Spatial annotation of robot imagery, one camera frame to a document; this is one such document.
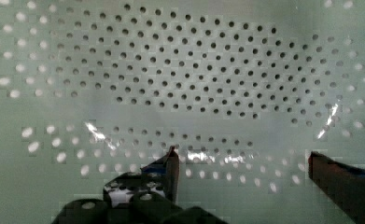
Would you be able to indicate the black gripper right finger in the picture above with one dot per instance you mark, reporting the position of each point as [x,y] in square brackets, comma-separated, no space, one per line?
[343,184]

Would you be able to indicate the green plastic strainer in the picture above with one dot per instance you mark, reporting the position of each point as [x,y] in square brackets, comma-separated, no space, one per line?
[244,90]

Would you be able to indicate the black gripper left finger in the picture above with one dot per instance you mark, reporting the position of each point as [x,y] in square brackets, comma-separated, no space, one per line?
[160,176]

